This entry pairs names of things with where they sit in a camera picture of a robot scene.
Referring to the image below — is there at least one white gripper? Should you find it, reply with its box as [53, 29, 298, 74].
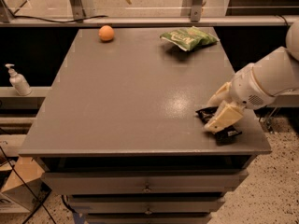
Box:
[205, 63, 276, 133]

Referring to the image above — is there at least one right metal bracket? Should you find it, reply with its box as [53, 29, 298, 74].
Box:
[180, 0, 204, 22]

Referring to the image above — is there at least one black rxbar chocolate bar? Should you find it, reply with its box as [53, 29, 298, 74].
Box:
[196, 105, 244, 142]

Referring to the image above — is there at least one white pump bottle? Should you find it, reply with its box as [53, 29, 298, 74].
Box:
[6, 63, 32, 96]

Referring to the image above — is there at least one black floor cable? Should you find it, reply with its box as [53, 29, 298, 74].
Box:
[0, 145, 57, 224]

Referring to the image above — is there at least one black cable on ledge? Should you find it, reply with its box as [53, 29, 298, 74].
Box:
[12, 14, 109, 23]

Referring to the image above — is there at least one left metal bracket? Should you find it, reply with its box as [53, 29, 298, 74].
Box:
[69, 0, 96, 22]

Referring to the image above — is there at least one orange fruit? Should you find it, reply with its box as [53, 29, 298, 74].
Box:
[99, 25, 114, 42]

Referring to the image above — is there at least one cardboard box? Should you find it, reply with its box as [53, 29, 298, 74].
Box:
[0, 157, 44, 214]

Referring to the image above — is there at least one metal bracket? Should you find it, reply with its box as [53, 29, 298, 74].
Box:
[69, 0, 96, 22]
[180, 0, 204, 22]

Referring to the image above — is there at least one grey drawer cabinet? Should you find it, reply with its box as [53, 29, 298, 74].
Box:
[21, 28, 271, 224]

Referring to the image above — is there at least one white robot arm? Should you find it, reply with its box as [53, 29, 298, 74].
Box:
[205, 21, 299, 133]

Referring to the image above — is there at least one green chip bag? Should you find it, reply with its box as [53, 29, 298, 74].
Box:
[160, 26, 219, 51]

